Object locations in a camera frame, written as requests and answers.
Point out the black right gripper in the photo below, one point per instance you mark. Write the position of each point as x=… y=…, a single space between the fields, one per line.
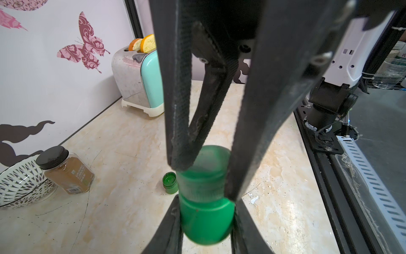
x=295 y=43

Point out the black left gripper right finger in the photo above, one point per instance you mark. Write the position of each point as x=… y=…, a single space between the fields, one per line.
x=245 y=237

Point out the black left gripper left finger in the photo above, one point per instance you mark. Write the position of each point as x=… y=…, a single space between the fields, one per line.
x=168 y=238

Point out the green paint jar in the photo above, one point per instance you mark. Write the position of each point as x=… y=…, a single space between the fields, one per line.
x=206 y=215

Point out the brown spice jar black lid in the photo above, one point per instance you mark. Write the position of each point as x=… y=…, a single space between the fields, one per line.
x=66 y=170

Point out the yellow toast slice front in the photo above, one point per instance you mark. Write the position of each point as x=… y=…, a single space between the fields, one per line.
x=148 y=44

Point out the mint green Belinee toaster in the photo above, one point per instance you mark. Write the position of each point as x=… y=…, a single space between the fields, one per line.
x=139 y=80

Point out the orange toast slice back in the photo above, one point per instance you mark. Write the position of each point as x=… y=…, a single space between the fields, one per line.
x=135 y=45

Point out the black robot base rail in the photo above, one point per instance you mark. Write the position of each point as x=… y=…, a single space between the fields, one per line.
x=351 y=229

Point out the white slotted cable duct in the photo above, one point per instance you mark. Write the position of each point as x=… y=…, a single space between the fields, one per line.
x=391 y=211

